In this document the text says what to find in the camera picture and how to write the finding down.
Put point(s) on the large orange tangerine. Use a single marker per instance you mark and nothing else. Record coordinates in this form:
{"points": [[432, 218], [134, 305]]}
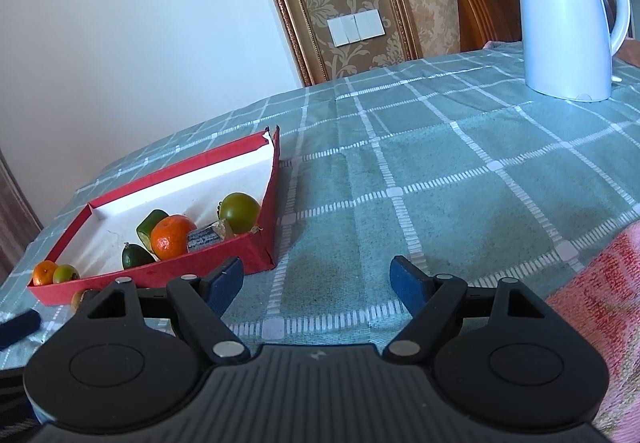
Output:
{"points": [[172, 237]]}

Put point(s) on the small orange tangerine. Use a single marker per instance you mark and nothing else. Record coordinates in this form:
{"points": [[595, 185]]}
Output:
{"points": [[44, 274]]}

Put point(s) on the white electric kettle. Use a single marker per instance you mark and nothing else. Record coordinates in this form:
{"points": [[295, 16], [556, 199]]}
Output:
{"points": [[560, 23]]}

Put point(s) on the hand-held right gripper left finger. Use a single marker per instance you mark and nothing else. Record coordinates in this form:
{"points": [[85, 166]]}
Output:
{"points": [[225, 284]]}

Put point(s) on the small green fruit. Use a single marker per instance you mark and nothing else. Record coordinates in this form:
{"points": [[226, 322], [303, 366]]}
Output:
{"points": [[66, 274]]}

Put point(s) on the dark green avocado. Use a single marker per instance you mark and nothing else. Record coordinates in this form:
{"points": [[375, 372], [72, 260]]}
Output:
{"points": [[136, 257]]}

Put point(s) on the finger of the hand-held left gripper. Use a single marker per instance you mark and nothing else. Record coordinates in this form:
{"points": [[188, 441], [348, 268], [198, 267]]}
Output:
{"points": [[17, 328]]}

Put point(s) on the pink floral blanket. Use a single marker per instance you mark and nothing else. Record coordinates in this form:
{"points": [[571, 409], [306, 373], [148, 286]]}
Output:
{"points": [[610, 313]]}

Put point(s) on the round green fruit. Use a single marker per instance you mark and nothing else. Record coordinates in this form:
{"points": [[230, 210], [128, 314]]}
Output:
{"points": [[241, 212]]}

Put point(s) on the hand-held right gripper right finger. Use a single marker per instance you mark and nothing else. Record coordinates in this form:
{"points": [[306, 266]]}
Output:
{"points": [[407, 284]]}

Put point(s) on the crinkled candy wrapper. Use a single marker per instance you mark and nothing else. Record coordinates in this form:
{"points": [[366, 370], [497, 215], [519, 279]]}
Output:
{"points": [[204, 238]]}

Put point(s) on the red cardboard box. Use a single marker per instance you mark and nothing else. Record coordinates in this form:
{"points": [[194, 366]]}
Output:
{"points": [[150, 275]]}

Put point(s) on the light green cucumber piece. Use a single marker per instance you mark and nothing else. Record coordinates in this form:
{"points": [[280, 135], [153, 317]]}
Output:
{"points": [[149, 225]]}

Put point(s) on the small tan fruit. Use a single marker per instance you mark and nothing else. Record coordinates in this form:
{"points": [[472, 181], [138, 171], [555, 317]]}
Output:
{"points": [[78, 301]]}

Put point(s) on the white wall switch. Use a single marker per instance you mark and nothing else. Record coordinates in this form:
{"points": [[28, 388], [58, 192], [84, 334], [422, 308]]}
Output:
{"points": [[356, 28]]}

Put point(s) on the pink cloth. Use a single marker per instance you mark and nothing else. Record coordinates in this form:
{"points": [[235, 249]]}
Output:
{"points": [[500, 44]]}

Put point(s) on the green checked tablecloth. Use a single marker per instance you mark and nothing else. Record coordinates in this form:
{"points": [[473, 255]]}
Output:
{"points": [[450, 173]]}

